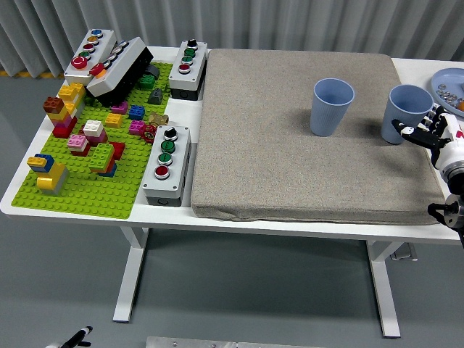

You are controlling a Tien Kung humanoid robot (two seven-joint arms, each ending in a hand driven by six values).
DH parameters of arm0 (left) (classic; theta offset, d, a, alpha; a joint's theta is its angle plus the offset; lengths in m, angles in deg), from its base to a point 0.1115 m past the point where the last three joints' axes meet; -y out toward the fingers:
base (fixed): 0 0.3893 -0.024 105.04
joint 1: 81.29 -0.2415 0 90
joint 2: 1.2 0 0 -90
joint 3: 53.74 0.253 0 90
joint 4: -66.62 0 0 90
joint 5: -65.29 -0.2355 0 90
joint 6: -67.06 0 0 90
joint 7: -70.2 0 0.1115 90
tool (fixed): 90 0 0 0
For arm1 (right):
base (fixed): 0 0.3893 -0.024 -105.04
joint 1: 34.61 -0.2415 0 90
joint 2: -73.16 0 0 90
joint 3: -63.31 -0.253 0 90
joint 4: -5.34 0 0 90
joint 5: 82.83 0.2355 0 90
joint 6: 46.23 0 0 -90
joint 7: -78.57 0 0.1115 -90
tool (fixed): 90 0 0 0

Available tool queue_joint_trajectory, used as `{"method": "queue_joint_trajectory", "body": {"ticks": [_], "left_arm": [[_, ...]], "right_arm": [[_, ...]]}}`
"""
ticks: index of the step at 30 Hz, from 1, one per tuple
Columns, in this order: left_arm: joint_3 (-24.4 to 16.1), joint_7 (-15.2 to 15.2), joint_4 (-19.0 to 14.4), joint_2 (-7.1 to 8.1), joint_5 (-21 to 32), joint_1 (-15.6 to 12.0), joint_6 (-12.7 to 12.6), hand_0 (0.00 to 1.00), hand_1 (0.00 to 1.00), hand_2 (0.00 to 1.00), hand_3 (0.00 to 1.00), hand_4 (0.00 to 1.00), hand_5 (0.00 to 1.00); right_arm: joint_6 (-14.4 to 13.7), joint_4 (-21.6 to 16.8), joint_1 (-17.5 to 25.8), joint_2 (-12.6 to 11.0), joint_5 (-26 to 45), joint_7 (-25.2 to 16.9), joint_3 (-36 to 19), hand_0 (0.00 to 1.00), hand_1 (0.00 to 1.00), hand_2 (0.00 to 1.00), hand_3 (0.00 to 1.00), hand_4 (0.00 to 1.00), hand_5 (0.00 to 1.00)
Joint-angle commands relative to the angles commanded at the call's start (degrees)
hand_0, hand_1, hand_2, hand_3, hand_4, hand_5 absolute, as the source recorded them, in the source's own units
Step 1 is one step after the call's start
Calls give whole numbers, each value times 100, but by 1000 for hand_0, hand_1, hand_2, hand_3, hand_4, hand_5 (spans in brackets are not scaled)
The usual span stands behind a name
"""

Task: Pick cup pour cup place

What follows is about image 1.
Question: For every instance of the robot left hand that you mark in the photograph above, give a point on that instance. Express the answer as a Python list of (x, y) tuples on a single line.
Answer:
[(76, 339)]

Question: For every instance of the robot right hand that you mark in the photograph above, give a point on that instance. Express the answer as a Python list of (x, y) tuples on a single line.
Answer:
[(449, 148)]

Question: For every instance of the blue ribbed plastic cup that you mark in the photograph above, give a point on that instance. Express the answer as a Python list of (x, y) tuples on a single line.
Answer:
[(395, 123), (326, 119)]

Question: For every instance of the light blue plate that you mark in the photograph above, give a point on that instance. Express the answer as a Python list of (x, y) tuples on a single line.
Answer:
[(449, 77)]

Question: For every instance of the white table leg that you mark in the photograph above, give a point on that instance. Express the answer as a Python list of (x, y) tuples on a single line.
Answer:
[(384, 290), (128, 282)]

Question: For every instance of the grey metal plate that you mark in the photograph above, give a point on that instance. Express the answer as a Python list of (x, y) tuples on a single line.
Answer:
[(199, 342)]

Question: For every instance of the green brick baseplate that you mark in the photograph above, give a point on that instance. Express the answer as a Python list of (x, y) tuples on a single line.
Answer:
[(90, 195)]

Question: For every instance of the yellow blue grey brick duck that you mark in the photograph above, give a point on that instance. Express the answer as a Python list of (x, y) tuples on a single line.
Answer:
[(50, 177)]

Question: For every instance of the grey-brown cushion mat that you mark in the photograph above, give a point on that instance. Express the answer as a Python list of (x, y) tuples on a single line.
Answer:
[(272, 145)]

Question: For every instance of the green orange blue brick stack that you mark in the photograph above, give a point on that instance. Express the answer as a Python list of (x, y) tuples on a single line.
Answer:
[(101, 156)]

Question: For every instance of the pink and red brick stack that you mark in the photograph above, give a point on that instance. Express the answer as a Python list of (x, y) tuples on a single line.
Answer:
[(78, 143)]

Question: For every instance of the large four-button control box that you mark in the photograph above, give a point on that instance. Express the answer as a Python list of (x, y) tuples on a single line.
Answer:
[(179, 159)]

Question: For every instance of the white and pink brick stack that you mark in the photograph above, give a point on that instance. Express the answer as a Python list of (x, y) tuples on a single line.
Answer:
[(93, 128)]

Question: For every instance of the magenta brick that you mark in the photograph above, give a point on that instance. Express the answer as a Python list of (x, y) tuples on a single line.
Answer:
[(136, 127), (120, 108)]

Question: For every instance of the brown yellow red brick tower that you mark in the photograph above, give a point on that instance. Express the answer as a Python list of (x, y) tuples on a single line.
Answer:
[(59, 116)]

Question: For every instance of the yellow white green brick stack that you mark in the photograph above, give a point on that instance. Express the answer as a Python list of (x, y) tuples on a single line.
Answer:
[(70, 92)]

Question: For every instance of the grey sloped brick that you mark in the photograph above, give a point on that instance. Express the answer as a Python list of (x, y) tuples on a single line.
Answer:
[(156, 97)]

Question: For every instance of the small four-button control box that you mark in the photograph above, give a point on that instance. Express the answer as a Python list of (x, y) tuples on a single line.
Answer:
[(197, 69)]

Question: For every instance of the dark green brick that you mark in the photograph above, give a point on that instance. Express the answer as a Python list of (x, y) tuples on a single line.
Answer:
[(146, 82)]

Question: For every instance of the tilted white black-based button box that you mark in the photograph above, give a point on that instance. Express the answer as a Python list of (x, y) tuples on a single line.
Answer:
[(123, 61)]

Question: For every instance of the white five-button control box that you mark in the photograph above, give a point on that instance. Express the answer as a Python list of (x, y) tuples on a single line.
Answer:
[(105, 43)]

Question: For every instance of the grey pleated curtain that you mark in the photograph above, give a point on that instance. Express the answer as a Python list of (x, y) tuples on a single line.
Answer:
[(181, 18)]

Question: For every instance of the grey bracket under table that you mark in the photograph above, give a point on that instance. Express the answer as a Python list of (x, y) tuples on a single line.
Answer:
[(406, 253)]

